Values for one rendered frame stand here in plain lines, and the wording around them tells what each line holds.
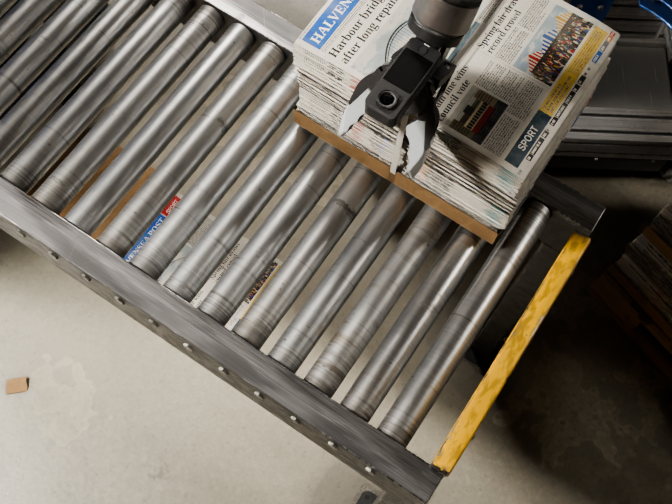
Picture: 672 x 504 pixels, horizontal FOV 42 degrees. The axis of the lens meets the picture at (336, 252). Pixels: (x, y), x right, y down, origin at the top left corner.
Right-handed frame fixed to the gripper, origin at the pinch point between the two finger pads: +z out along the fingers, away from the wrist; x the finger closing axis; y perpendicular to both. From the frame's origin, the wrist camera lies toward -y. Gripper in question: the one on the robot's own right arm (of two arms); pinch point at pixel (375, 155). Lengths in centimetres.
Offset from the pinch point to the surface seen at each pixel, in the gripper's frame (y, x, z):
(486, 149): 5.6, -12.3, -6.2
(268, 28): 27.7, 32.5, 7.8
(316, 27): 8.5, 17.1, -7.5
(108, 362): 21, 44, 104
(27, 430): 2, 49, 115
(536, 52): 20.6, -10.4, -14.8
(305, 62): 6.9, 16.3, -2.7
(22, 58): 3, 62, 22
